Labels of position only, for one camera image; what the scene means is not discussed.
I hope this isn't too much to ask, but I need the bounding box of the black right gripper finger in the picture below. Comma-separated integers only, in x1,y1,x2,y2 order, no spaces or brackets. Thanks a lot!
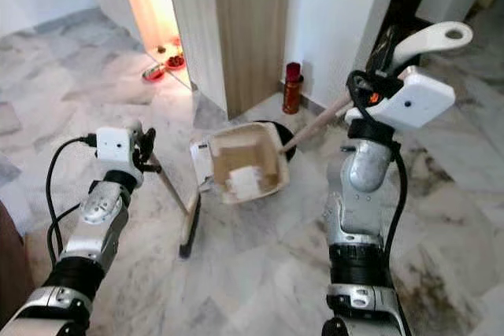
372,26,402,73

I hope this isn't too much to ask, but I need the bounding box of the beige long-handled dustpan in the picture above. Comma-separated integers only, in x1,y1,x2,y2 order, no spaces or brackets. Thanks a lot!
207,20,474,206

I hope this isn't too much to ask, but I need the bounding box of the beige broom with dark bristles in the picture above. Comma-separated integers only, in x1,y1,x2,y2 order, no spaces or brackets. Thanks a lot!
124,119,203,260

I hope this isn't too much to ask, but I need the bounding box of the brown cardboard piece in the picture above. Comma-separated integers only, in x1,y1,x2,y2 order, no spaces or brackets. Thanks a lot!
214,127,278,183

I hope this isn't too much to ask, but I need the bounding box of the white bin lid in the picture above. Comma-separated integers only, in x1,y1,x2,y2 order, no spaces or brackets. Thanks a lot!
188,137,218,194

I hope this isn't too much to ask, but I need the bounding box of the red cylindrical canister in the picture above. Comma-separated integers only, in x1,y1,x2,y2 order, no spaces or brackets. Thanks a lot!
281,61,305,116

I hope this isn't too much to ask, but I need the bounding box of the black round waste bin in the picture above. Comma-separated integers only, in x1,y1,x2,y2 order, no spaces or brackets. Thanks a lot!
250,119,295,165

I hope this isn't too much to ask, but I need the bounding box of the red pet bowl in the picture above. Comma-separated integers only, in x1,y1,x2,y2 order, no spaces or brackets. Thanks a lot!
163,52,187,72

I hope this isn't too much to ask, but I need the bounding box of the light wooden cabinet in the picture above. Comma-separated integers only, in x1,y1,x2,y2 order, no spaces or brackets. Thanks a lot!
77,0,293,120

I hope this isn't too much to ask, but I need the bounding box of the brown upholstered furniture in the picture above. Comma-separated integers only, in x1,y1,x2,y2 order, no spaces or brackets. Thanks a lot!
0,201,26,329

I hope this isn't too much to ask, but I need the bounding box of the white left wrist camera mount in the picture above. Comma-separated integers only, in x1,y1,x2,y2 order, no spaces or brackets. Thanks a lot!
95,127,145,190

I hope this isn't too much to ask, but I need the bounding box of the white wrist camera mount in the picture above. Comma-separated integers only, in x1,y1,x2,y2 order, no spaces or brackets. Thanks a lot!
344,65,457,131
95,127,145,190

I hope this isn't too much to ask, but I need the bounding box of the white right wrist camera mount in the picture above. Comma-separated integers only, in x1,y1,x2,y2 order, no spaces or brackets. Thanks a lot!
344,65,457,131

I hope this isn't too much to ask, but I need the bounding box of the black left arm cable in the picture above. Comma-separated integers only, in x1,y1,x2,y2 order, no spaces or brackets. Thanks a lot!
45,135,100,268

